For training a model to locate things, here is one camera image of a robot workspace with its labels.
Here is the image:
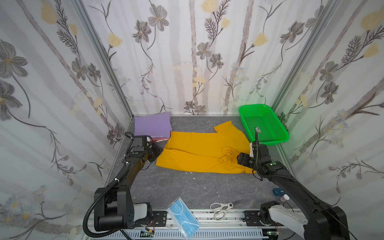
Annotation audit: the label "yellow t-shirt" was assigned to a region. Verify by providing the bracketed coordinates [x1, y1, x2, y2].
[156, 121, 253, 174]

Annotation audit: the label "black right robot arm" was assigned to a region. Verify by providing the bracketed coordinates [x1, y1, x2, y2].
[237, 142, 350, 240]

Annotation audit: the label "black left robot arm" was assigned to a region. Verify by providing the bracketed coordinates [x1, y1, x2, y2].
[83, 142, 163, 238]

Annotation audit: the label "folded purple t-shirt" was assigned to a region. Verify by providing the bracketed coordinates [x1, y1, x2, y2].
[135, 113, 172, 139]

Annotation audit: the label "green plastic basket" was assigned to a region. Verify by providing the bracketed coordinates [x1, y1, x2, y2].
[239, 104, 290, 146]

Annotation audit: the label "small blue box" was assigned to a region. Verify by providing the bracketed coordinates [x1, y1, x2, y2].
[273, 188, 286, 197]

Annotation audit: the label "blue face mask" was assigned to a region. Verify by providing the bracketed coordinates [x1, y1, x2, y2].
[167, 198, 201, 240]

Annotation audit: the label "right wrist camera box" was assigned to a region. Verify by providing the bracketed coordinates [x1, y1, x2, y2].
[250, 143, 254, 158]

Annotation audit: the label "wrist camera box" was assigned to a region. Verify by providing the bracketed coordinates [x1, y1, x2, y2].
[250, 143, 254, 158]
[131, 136, 150, 153]

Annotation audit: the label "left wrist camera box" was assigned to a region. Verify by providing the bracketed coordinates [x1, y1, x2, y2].
[131, 136, 150, 153]

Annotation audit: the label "white handled scissors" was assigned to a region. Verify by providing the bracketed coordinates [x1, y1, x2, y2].
[210, 203, 234, 221]

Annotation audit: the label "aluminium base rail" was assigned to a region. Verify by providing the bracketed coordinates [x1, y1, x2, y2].
[105, 205, 309, 240]

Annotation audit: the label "aluminium corner post left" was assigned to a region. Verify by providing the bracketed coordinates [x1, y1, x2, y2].
[72, 0, 134, 120]

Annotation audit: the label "aluminium corner post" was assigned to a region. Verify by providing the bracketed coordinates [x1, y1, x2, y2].
[72, 0, 134, 120]
[272, 0, 340, 111]

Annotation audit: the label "aluminium corner post right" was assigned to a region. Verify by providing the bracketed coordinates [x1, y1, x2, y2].
[272, 0, 340, 111]

